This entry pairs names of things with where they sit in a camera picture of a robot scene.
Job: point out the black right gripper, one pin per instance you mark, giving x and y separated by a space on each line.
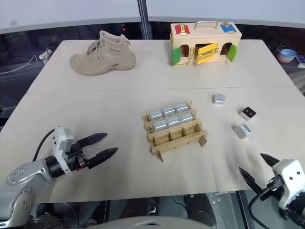
274 184

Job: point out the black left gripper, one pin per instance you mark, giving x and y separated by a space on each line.
77 157

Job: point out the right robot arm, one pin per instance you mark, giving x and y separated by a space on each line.
296 212

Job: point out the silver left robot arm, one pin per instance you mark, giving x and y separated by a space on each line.
21 175

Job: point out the wooden slotted tray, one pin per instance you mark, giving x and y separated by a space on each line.
181 141

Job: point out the small blue white box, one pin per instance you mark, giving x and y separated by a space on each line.
301 61

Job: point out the yellow wooden door with slot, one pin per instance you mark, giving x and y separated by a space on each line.
206 54

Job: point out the wooden lock box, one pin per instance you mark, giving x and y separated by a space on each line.
207 35

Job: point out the beige hiking boot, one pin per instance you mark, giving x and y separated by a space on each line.
107 57

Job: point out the small white device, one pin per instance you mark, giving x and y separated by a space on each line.
45 55

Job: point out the pink bowl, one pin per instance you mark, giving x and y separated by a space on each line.
284 60

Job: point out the blue bowl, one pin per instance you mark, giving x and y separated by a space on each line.
287 53

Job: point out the grey window pillar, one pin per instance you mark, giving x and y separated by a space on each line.
144 19

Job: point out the black and white cube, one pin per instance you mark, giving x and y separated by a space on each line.
247 113

